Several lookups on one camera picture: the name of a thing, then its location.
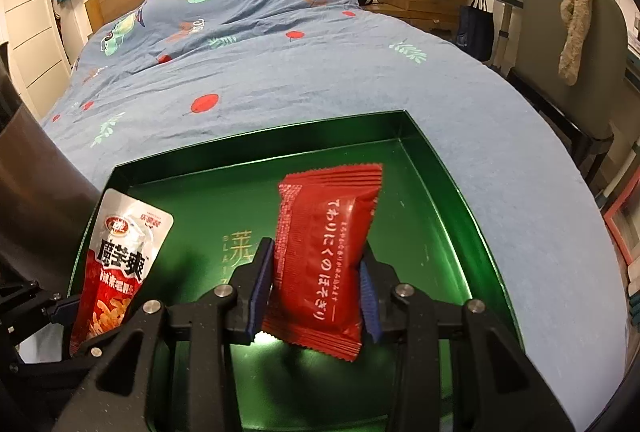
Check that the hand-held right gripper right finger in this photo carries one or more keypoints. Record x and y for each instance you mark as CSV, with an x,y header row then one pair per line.
x,y
370,307

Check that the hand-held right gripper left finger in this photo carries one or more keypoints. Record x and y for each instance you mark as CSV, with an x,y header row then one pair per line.
x,y
262,274

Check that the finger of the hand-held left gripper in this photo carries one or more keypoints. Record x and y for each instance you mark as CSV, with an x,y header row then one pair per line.
x,y
97,346
65,307

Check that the white and red snack packet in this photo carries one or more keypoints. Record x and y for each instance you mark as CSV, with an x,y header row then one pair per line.
x,y
120,257

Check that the green tray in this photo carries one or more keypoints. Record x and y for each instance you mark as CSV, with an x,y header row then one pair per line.
x,y
425,222

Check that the steel electric kettle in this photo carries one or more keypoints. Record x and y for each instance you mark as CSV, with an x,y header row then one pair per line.
x,y
30,192

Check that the pink framed mirror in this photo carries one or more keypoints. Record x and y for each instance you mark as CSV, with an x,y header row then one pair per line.
x,y
617,222

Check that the white wardrobe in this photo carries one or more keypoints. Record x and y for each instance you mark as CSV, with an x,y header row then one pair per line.
x,y
30,37

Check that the low wooden nightstand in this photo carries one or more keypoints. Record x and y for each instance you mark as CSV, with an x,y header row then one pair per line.
x,y
400,14

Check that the navy tote bag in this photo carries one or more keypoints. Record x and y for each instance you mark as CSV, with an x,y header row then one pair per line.
x,y
475,32

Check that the grey chair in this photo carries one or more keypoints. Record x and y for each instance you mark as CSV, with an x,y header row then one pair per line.
x,y
545,62

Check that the beige furry scarf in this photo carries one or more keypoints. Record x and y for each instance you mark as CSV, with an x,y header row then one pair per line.
x,y
575,27

